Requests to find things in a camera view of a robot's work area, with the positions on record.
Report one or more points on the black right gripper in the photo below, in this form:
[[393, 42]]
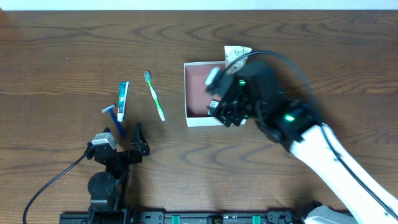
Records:
[[230, 104]]

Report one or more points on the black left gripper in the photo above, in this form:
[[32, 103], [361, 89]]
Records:
[[119, 156]]

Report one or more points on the blue disposable razor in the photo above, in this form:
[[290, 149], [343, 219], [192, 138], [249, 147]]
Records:
[[109, 110]]

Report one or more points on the white box with pink interior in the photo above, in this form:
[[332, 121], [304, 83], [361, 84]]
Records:
[[197, 102]]

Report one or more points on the green white toothpaste tube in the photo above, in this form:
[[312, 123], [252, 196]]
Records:
[[123, 93]]

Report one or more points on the white lotion tube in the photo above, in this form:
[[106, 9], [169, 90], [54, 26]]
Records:
[[231, 53]]

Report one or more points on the green white toothbrush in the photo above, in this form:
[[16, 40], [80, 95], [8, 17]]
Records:
[[148, 79]]

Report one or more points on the green white soap package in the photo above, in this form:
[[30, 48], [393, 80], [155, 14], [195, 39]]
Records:
[[213, 105]]

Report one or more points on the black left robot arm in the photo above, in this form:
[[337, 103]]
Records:
[[108, 188]]

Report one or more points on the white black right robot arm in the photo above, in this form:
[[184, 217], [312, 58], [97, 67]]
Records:
[[253, 92]]

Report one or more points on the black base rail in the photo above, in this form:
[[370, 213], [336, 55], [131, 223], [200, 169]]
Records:
[[158, 217]]

